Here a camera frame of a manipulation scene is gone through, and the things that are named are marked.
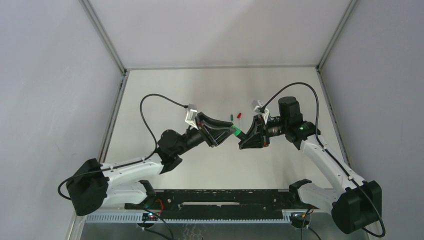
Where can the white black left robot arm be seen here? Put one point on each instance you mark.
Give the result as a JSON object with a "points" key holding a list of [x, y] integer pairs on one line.
{"points": [[95, 185]]}

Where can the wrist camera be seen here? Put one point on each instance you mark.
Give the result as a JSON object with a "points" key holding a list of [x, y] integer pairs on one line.
{"points": [[259, 108], [191, 114]]}

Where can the black green highlighter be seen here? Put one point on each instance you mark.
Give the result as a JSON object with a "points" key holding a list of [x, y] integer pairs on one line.
{"points": [[242, 135]]}

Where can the green highlighter cap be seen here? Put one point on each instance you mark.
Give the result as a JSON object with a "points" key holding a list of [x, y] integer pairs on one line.
{"points": [[237, 131]]}

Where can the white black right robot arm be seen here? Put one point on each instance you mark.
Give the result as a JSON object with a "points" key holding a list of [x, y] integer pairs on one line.
{"points": [[353, 202]]}

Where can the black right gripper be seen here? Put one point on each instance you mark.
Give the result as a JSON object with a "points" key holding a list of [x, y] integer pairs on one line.
{"points": [[262, 131]]}

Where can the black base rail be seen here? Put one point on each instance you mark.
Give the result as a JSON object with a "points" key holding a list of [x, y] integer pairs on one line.
{"points": [[237, 205]]}

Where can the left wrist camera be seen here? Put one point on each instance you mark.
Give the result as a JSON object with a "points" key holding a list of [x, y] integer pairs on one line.
{"points": [[191, 114]]}

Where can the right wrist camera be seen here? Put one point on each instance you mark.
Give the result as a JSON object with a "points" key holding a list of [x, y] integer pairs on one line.
{"points": [[259, 108]]}

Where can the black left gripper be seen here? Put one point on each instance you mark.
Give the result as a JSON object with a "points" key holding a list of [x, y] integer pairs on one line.
{"points": [[205, 129]]}

